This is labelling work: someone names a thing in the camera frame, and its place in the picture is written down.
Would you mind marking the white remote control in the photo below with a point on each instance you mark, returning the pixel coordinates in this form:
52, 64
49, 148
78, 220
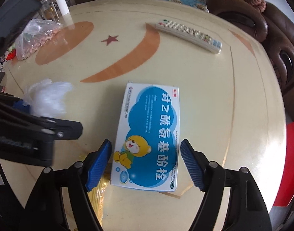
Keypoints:
187, 32

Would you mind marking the clear bag of peanuts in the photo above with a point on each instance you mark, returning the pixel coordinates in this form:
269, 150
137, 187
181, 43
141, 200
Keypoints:
38, 38

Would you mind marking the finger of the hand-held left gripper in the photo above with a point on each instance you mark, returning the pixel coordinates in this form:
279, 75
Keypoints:
10, 16
17, 116

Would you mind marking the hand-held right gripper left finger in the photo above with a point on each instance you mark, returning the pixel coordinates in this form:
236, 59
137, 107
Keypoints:
98, 166

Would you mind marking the red plastic chair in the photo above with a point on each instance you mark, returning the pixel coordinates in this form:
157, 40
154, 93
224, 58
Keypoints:
288, 163

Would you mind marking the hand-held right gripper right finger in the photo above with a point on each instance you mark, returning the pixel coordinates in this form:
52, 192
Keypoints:
192, 166

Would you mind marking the red fruit plate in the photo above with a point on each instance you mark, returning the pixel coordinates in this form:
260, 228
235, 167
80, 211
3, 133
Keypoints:
11, 55

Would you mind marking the brown leather sofa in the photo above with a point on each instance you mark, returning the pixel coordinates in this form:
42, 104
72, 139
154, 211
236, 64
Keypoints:
233, 2

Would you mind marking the brown leather armchair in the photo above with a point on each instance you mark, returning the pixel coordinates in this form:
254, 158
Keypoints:
281, 41

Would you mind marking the glass jar with bronze lid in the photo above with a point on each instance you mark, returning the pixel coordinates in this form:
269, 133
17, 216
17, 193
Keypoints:
49, 7

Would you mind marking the blue and white medicine box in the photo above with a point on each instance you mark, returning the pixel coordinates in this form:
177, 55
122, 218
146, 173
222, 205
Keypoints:
147, 134

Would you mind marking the clear plastic wrap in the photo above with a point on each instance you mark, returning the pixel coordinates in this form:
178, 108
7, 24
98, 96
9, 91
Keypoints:
50, 96

